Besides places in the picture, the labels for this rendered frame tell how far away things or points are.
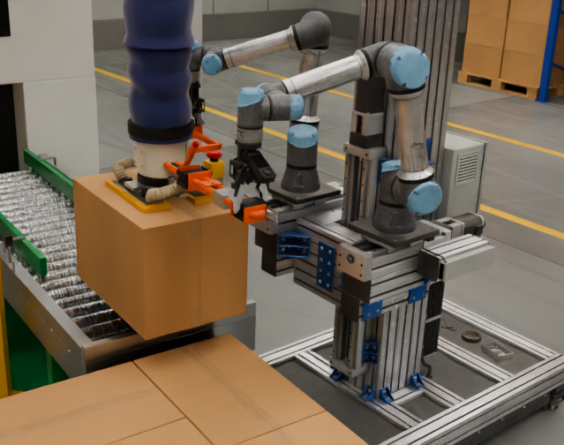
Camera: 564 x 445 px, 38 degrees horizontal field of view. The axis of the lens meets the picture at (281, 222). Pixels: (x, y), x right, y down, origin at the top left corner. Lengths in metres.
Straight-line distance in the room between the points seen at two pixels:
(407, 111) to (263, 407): 1.04
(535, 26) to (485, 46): 0.76
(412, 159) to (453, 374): 1.32
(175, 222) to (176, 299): 0.28
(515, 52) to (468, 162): 7.43
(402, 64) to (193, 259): 0.94
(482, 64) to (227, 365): 8.37
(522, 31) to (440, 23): 7.55
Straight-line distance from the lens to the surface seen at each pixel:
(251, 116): 2.35
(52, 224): 4.19
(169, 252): 2.73
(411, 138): 2.56
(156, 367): 2.92
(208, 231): 2.77
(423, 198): 2.61
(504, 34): 10.67
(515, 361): 3.83
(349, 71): 2.56
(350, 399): 3.39
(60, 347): 3.19
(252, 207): 2.39
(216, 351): 3.00
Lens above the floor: 2.05
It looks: 21 degrees down
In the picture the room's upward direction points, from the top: 2 degrees clockwise
